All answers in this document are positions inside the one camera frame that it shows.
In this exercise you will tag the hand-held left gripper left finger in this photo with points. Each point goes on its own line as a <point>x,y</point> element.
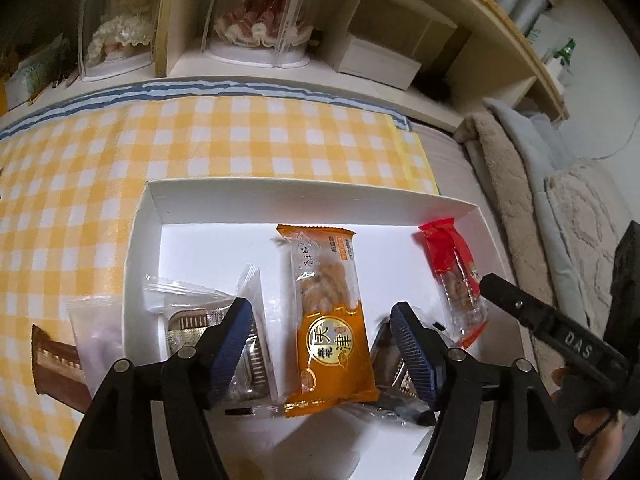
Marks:
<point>232,345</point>

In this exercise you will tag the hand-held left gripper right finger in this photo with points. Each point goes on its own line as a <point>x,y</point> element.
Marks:
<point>415,355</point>

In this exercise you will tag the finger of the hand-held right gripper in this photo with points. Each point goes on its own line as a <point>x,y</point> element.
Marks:
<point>520,305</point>

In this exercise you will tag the silver tray snack packet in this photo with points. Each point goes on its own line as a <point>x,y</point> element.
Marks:
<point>190,322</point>
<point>387,360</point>

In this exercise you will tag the orange snack packet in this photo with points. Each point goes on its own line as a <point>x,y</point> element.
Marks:
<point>332,350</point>

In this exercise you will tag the red snack packet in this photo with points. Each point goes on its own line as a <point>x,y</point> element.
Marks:
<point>450,255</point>

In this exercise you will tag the white cardboard box tray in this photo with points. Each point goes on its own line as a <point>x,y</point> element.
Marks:
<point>210,240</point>

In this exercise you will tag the person's right hand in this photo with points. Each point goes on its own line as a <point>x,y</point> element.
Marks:
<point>595,435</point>

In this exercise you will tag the cream textured blanket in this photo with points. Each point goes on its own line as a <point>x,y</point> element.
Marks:
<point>585,210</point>

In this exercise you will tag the beige fleece blanket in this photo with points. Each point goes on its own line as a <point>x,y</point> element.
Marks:
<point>505,175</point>

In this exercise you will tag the brown and clear packet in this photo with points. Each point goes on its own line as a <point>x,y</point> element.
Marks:
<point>97,340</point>

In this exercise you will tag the grey-beige mattress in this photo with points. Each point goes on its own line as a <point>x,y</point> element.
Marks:
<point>460,170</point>

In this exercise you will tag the light blue blanket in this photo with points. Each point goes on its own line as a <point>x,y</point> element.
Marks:
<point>530,140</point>

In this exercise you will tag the brown gold snack packet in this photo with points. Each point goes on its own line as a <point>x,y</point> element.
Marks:
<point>55,367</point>

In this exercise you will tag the yellow checkered mat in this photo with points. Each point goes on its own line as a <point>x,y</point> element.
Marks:
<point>200,135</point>

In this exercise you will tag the black furry object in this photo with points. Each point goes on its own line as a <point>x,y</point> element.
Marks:
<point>435,87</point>

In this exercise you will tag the green bottle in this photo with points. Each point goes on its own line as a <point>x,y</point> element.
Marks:
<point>567,52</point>

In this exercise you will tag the white green-printed carton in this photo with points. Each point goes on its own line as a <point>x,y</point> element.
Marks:
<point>542,30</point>

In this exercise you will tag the white drawer box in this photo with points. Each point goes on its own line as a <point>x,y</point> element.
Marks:
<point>375,60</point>

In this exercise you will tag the wooden shelf unit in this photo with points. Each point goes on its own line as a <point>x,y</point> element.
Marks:
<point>500,20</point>

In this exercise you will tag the pink-dress doll display case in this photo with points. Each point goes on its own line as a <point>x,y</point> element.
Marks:
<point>260,15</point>

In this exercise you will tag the green white carton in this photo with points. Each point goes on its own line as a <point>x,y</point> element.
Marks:
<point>30,75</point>

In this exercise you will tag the white-dress doll display case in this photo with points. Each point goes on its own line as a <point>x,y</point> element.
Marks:
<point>117,25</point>

